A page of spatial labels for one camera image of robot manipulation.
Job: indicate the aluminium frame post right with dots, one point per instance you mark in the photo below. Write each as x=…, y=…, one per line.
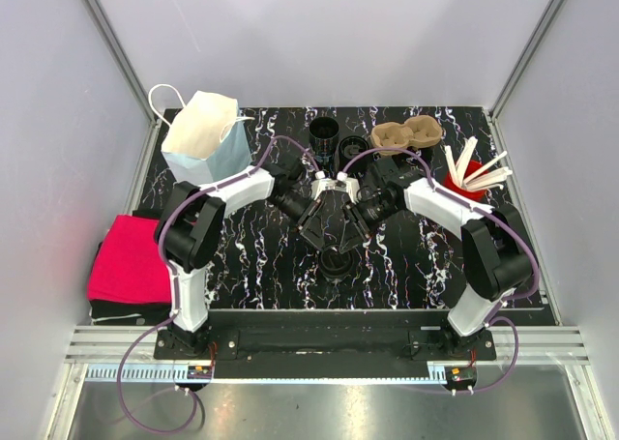
x=534, y=42

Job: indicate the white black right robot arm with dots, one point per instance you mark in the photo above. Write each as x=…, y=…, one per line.
x=498, y=261

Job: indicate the black coffee cup with lid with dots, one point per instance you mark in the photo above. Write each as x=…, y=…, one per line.
x=350, y=147

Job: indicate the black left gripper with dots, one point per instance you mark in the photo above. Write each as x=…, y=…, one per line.
x=310, y=223

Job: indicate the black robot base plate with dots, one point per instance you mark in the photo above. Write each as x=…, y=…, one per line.
x=326, y=345

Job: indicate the aluminium frame post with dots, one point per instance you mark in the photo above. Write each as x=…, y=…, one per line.
x=534, y=42
x=119, y=55

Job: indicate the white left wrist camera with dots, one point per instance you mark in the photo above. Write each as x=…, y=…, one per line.
x=322, y=183

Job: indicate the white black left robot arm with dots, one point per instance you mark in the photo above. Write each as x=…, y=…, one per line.
x=188, y=233

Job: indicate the aluminium frame post left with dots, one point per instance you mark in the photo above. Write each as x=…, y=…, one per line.
x=119, y=55

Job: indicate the pink cloth on black pad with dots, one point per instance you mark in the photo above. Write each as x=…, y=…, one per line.
x=128, y=283

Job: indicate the white wrapped straw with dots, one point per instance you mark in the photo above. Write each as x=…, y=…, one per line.
x=464, y=159
x=455, y=167
x=468, y=181
x=491, y=179

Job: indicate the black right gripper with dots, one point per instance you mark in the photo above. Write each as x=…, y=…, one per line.
x=352, y=236

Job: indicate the light blue paper bag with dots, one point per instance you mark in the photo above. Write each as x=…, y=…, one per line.
x=206, y=141

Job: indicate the black cup lid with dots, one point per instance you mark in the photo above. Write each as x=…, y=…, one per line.
x=333, y=264

